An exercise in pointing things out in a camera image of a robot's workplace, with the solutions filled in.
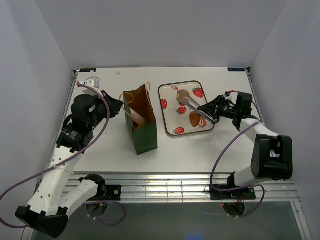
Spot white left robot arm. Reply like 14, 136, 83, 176
15, 91, 124, 239

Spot small round bun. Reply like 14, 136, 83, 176
177, 89, 190, 99

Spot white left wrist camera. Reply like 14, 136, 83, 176
76, 76, 101, 96

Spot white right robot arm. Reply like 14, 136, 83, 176
197, 92, 294, 199

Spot blue label sticker right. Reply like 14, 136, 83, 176
227, 67, 246, 72

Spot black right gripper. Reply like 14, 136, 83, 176
197, 95, 239, 123

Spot long sesame bread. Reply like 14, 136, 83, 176
131, 109, 147, 128

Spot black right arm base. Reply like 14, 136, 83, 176
204, 185, 256, 200

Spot green brown paper bag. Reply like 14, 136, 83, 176
119, 82, 158, 155

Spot small brown croissant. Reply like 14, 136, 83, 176
189, 111, 201, 128

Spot blue label sticker left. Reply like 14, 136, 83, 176
79, 68, 97, 73

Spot metal food tongs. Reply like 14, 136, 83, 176
176, 96, 211, 123

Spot blue label sticker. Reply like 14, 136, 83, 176
79, 68, 97, 73
227, 67, 246, 72

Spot strawberry pattern tray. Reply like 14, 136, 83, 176
158, 80, 214, 137

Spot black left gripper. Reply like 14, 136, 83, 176
88, 90, 124, 130

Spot aluminium table rail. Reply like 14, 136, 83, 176
62, 172, 300, 204

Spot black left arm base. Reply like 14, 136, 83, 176
105, 185, 122, 201

